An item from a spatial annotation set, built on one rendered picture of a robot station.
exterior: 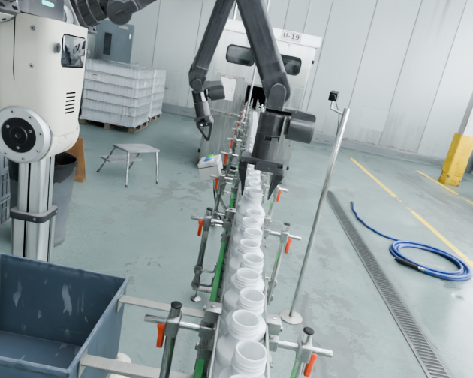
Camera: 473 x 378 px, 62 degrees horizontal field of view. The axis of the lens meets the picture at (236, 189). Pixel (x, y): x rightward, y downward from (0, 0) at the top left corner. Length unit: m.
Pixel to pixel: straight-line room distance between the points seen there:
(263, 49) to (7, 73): 0.67
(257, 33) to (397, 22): 10.98
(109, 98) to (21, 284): 6.71
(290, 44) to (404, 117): 6.77
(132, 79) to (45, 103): 6.37
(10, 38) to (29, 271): 0.58
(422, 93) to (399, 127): 1.05
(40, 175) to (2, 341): 0.46
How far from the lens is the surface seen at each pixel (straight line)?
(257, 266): 0.68
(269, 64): 0.88
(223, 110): 5.72
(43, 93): 1.17
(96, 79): 7.72
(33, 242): 1.37
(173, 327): 0.64
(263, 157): 0.90
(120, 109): 7.63
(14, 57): 1.19
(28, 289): 1.10
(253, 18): 0.90
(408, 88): 11.90
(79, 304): 1.07
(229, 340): 0.54
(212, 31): 1.45
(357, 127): 11.61
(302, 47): 5.71
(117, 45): 11.77
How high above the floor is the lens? 1.46
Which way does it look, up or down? 16 degrees down
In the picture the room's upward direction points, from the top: 11 degrees clockwise
